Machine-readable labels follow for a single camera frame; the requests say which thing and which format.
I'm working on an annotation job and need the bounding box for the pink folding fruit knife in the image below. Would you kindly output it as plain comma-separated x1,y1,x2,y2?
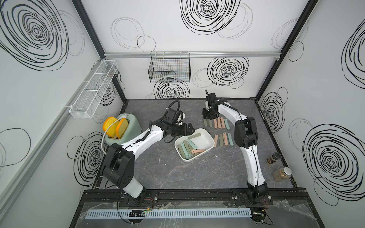
213,118,218,129

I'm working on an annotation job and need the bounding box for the teal folding fruit knife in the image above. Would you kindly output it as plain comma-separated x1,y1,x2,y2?
224,118,230,130

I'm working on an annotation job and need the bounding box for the pink knife second row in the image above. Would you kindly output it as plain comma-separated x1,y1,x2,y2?
223,133,228,145

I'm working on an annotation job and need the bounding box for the white plastic storage box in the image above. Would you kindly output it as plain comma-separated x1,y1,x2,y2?
174,128,214,162

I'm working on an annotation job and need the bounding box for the teal knife second row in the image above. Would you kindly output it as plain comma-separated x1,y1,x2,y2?
227,133,234,146

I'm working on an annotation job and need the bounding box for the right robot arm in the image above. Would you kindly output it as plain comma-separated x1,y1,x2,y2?
202,91,269,204

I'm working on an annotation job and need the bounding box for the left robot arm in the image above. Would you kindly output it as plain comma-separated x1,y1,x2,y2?
100,108,195,199

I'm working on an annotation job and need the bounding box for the olive folding knife top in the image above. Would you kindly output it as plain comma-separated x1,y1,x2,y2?
188,133,201,140

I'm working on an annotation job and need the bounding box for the long teal knife in box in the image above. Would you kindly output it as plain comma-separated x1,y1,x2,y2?
180,142,190,159

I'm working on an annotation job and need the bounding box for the green toaster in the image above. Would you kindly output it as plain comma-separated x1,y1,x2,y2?
104,114,142,146

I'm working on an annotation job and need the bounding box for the orange toast slice right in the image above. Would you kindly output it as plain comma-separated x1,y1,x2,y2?
116,118,129,139

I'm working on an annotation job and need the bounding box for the orange toast slice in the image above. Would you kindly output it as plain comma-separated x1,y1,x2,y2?
116,118,129,139
103,116,119,138

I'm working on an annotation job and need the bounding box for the orange toast slice left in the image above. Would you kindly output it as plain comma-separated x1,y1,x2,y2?
103,116,119,138

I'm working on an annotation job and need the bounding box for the spice jar black cap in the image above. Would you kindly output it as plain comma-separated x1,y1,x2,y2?
266,152,282,165

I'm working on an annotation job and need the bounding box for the glass spice jar silver cap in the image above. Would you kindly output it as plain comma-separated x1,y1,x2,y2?
272,167,292,182

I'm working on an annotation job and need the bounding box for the white toaster cable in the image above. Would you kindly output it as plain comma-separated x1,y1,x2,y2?
101,114,128,154

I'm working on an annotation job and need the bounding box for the black wire basket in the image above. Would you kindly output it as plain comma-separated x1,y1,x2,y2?
148,52,191,83

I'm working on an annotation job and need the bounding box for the white wire shelf basket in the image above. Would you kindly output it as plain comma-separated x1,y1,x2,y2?
69,60,118,119

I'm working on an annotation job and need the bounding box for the aluminium wall rail back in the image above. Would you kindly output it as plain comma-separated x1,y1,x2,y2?
105,51,281,59

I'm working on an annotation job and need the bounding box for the aluminium wall rail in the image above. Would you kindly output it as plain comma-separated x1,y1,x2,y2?
1,58,105,220
105,51,281,59

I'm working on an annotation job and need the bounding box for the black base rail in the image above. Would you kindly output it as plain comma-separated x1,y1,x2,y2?
79,188,309,207

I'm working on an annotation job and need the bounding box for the grey slotted cable duct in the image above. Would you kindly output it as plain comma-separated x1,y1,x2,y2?
85,208,253,219

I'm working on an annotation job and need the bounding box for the aluminium wall rail left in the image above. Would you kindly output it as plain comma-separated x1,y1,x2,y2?
1,58,105,220

